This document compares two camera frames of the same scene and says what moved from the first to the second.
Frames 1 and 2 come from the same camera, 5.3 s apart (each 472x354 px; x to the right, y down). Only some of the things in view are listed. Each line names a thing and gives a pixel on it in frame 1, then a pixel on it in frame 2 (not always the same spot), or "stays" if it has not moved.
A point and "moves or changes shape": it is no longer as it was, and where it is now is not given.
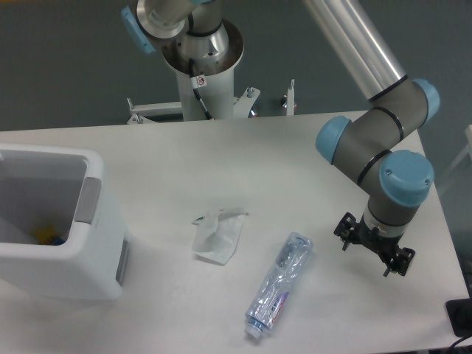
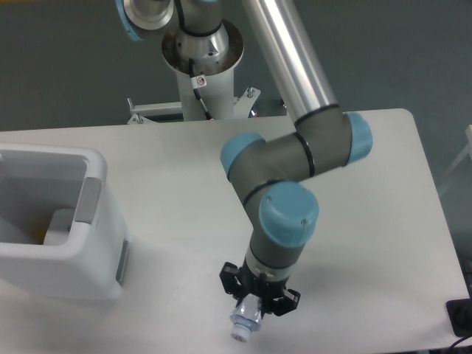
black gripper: [375, 239] -> [269, 291]
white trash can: [62, 237] stays
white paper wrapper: [217, 234] -> [60, 227]
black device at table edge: [459, 311] stays
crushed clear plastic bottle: [293, 255] moves or changes shape
